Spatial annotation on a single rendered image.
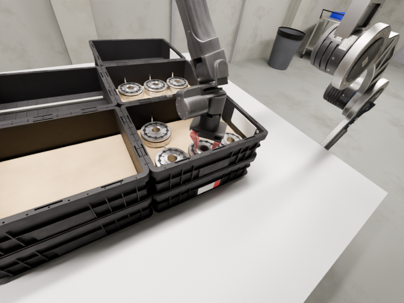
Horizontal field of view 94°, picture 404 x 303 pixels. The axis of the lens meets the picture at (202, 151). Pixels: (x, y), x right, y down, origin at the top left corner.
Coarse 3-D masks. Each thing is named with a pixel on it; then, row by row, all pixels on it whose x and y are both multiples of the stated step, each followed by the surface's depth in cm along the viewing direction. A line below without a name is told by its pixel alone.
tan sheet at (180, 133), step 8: (184, 120) 76; (176, 128) 72; (184, 128) 73; (176, 136) 69; (184, 136) 70; (144, 144) 64; (168, 144) 66; (176, 144) 66; (184, 144) 67; (152, 152) 62; (152, 160) 60
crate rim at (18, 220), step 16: (80, 112) 56; (96, 112) 57; (0, 128) 48; (128, 128) 54; (144, 160) 47; (144, 176) 44; (80, 192) 39; (96, 192) 39; (112, 192) 42; (32, 208) 36; (48, 208) 36; (64, 208) 38; (0, 224) 33; (16, 224) 34
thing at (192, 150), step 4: (200, 140) 65; (204, 140) 65; (208, 140) 65; (192, 144) 63; (208, 144) 64; (212, 144) 65; (192, 148) 62; (196, 148) 62; (192, 152) 60; (196, 152) 61
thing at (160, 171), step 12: (228, 96) 74; (240, 108) 70; (252, 120) 65; (132, 132) 53; (264, 132) 62; (228, 144) 55; (240, 144) 57; (144, 156) 48; (192, 156) 50; (204, 156) 51; (216, 156) 54; (156, 168) 46; (168, 168) 46; (180, 168) 49
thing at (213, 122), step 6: (216, 114) 50; (192, 120) 55; (198, 120) 56; (204, 120) 51; (210, 120) 50; (216, 120) 51; (192, 126) 53; (198, 126) 54; (204, 126) 52; (210, 126) 52; (216, 126) 53; (222, 126) 55; (204, 132) 53; (210, 132) 53; (216, 132) 53; (222, 132) 53; (222, 138) 53
